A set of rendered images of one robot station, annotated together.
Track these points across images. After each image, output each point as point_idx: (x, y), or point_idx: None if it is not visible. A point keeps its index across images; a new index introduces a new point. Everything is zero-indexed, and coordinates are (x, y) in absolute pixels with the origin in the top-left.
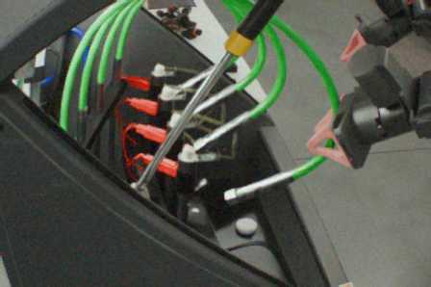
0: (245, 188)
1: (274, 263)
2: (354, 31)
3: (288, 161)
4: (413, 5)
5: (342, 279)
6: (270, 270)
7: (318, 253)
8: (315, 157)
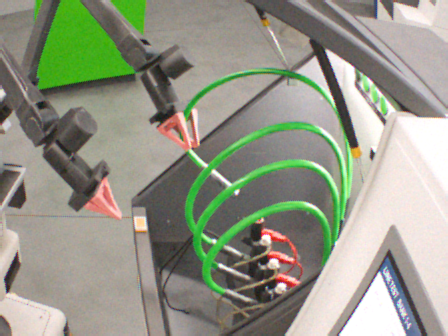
0: (228, 181)
1: (170, 320)
2: (100, 197)
3: (155, 333)
4: (46, 126)
5: (139, 237)
6: (174, 315)
7: (151, 260)
8: (191, 149)
